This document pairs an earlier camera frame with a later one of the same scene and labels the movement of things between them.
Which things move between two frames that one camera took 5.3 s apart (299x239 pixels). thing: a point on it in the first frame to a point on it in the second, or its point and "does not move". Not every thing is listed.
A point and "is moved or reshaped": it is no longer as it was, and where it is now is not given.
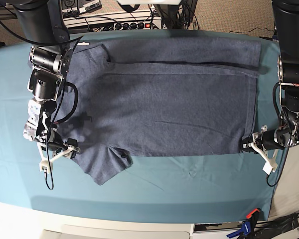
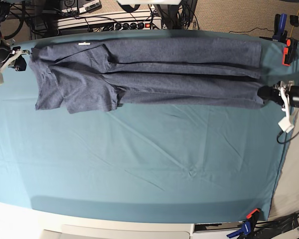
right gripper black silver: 264,141 to 285,95
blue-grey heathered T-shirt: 120,99 is moved or reshaped
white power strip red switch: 152,24 does not move
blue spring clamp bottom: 245,229 does not move
